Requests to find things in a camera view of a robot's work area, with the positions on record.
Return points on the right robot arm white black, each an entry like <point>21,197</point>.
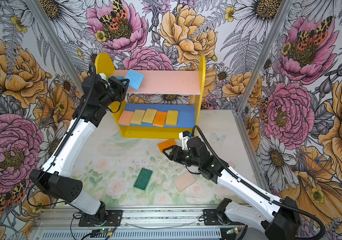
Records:
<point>264,212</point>

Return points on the blue cellulose sponge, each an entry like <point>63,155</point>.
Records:
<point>135,79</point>

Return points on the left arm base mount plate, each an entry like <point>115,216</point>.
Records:
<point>110,218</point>

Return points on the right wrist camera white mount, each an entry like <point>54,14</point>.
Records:
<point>184,137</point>

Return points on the left aluminium corner post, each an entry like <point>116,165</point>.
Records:
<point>60,29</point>

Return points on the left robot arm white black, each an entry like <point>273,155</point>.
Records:
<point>54,179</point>

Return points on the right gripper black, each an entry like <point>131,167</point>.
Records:
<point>175,155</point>

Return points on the aluminium corner post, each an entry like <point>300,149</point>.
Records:
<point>278,24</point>
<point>60,29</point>

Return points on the green scouring pad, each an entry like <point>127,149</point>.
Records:
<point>143,179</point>

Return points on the pink orange sponge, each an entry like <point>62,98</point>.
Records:
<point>125,118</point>

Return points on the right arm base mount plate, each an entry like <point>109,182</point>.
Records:
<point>211,217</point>

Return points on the yellow sponge with green back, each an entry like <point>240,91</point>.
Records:
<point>137,117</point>

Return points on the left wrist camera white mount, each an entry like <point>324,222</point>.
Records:
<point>104,79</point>

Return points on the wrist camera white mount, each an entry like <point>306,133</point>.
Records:
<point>104,79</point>
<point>184,137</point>

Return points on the yellow wooden two-tier shelf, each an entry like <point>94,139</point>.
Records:
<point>158,83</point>

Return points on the large yellow sponge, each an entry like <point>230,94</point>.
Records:
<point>149,116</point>

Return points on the small yellow sponge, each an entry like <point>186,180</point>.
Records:
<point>172,118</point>

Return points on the aluminium front rail frame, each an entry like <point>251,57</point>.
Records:
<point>141,223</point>

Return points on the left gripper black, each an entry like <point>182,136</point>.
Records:
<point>119,83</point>

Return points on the pale pink sponge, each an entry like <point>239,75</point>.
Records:
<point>183,181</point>

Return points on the right aluminium corner post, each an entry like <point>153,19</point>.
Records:
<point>278,24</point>

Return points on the orange sponge front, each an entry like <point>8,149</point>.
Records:
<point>160,119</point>

